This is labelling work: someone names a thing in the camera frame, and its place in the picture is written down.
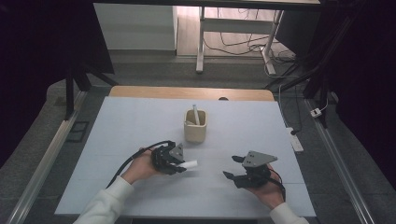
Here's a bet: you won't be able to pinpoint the hand-held gripper black cable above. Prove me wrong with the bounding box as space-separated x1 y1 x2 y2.
106 140 177 189
267 169 287 202

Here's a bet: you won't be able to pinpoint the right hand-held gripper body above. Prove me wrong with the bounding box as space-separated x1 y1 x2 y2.
233 150 278 189

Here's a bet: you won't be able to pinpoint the long white pen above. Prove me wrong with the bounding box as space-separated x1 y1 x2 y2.
191 104 201 126

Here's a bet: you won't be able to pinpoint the aluminium floor rail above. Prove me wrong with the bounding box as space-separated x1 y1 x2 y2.
6 90 90 224
303 98 376 224

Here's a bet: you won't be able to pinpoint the short white cylinder stick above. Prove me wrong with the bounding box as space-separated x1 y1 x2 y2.
181 160 199 171

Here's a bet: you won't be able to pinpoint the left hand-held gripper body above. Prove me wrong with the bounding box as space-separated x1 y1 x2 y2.
151 141 185 175

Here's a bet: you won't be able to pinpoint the white cabinet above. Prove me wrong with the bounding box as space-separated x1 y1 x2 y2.
92 3 178 51

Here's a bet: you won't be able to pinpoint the wooden table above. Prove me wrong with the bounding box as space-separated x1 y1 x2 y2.
108 85 276 102

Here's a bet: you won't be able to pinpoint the black metal stand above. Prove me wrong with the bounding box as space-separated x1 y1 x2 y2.
264 8 359 129
64 62 120 120

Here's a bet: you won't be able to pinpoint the right hand-held gripper black cable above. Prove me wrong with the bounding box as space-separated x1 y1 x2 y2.
267 169 287 202

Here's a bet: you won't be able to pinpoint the left hand-held gripper black cable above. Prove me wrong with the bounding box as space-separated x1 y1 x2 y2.
106 140 177 189

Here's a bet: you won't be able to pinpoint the white desk frame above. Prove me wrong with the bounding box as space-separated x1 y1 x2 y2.
195 7 285 76

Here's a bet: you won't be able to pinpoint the white power strip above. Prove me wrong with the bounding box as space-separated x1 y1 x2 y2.
285 126 304 153

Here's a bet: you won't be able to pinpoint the black floor cables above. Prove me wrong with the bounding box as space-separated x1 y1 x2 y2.
204 7 297 63

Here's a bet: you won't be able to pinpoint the person's left hand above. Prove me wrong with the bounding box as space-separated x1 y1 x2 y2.
120 147 163 185

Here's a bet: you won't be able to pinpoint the dark curtain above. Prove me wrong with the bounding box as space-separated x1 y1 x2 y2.
0 0 115 169
320 0 396 190

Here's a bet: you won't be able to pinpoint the beige square pen holder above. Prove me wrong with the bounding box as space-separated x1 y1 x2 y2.
183 108 208 144

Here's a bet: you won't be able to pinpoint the person's right hand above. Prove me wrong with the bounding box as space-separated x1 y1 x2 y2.
246 164 286 210

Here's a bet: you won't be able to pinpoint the black floor frame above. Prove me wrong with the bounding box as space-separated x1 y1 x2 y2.
65 120 91 144

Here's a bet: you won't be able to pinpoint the pale blue table mat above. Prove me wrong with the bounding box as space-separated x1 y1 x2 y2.
54 96 317 217

